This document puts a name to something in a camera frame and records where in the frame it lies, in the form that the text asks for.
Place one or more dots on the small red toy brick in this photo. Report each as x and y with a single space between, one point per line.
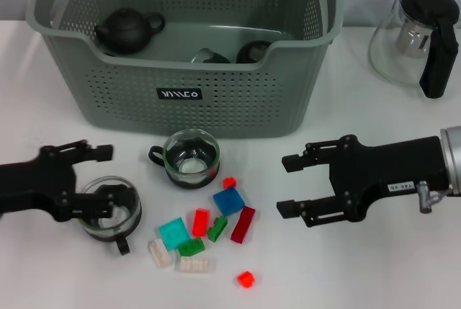
229 182
246 279

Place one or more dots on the blue square toy brick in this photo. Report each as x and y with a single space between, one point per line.
228 201

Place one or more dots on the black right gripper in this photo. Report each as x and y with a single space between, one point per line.
389 172

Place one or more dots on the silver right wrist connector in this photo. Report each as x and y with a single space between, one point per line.
424 197

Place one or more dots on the green toy brick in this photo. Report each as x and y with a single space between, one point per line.
217 230
191 247

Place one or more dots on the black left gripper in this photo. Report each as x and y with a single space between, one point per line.
32 186

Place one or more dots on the black clay teapot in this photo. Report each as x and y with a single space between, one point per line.
126 31

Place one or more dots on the grey perforated storage bin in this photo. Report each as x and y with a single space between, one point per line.
216 107

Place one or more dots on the glass teacup black holder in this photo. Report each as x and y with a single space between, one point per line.
252 52
212 57
104 236
191 175

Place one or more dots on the white translucent toy brick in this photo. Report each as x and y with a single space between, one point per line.
160 254
194 264

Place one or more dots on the bright red translucent brick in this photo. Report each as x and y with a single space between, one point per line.
200 222

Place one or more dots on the teal square toy brick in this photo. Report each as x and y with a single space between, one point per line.
174 233

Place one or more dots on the dark red long brick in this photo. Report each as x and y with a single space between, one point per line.
243 226

